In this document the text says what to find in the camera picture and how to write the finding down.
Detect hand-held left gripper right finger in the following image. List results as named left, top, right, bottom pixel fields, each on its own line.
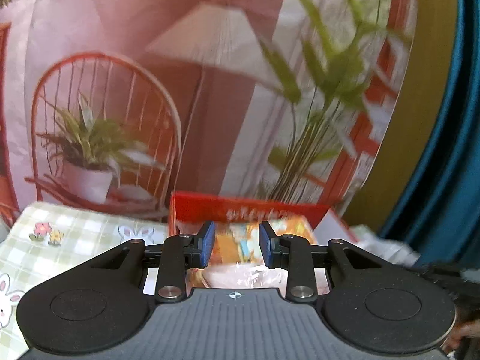
left=259, top=220, right=376, bottom=304

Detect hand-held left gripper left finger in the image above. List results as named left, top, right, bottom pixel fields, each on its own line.
left=88, top=220, right=217, bottom=304

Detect orange floral packet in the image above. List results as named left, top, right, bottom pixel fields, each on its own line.
left=210, top=213, right=316, bottom=268

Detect red cardboard box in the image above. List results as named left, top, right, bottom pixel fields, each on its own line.
left=168, top=191, right=354, bottom=298

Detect pale pink plastic packet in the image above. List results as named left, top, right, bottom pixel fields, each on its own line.
left=190, top=262, right=290, bottom=290

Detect person's right hand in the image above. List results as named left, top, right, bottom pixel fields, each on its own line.
left=443, top=316, right=480, bottom=352

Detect blue curtain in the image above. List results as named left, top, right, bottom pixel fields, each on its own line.
left=378, top=0, right=480, bottom=268

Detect green checked bunny tablecloth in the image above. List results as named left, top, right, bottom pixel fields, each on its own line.
left=0, top=202, right=421, bottom=360

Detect printed room scene backdrop cloth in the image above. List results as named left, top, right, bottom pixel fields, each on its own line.
left=0, top=0, right=421, bottom=226

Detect olive yellow curtain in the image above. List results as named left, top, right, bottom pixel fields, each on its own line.
left=344, top=0, right=463, bottom=230

